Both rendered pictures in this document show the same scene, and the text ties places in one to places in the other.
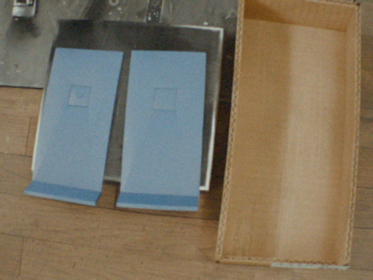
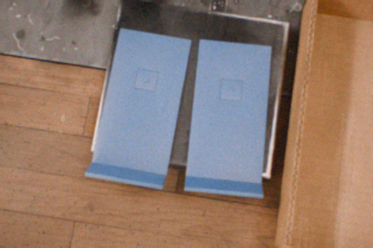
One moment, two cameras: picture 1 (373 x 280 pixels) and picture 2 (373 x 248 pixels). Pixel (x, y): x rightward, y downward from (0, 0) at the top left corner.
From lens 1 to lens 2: 0.10 m
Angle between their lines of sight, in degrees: 2
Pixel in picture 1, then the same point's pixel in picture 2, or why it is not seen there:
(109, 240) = (168, 225)
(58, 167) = (121, 150)
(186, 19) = (251, 10)
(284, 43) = (348, 38)
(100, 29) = (167, 13)
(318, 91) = not seen: outside the picture
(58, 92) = (123, 74)
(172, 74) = (238, 66)
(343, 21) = not seen: outside the picture
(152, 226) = (212, 210)
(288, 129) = (347, 124)
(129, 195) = (195, 179)
